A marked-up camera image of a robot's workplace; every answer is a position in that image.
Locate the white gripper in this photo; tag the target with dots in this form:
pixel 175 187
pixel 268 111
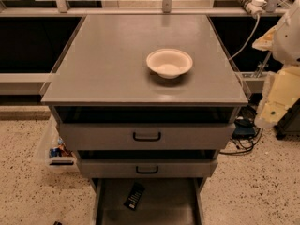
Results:
pixel 288 42

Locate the black rxbar chocolate bar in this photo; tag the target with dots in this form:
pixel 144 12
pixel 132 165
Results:
pixel 134 196

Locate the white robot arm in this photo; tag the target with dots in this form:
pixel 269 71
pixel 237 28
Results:
pixel 286 41

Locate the grey drawer cabinet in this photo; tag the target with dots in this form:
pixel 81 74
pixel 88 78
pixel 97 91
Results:
pixel 106 65

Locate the bottom grey open drawer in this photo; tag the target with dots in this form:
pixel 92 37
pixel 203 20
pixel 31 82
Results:
pixel 165 201

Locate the top grey drawer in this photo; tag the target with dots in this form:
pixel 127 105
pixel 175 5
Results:
pixel 145 127

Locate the middle grey drawer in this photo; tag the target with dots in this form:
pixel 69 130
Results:
pixel 147 163

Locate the metal diagonal rod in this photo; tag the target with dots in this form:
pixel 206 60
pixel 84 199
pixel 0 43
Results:
pixel 259 71

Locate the white power strip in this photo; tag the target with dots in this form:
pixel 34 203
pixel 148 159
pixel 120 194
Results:
pixel 253 7

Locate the dark grey side cabinet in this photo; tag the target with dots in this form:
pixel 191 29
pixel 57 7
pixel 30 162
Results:
pixel 289 123

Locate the blue box on floor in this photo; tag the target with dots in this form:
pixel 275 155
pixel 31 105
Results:
pixel 244 129

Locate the white paper bowl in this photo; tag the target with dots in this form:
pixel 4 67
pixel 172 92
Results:
pixel 169 63

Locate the clear plastic storage bin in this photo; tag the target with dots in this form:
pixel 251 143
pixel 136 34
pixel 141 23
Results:
pixel 52 153

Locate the grey rail bracket block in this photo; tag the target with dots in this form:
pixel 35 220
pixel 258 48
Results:
pixel 250 83

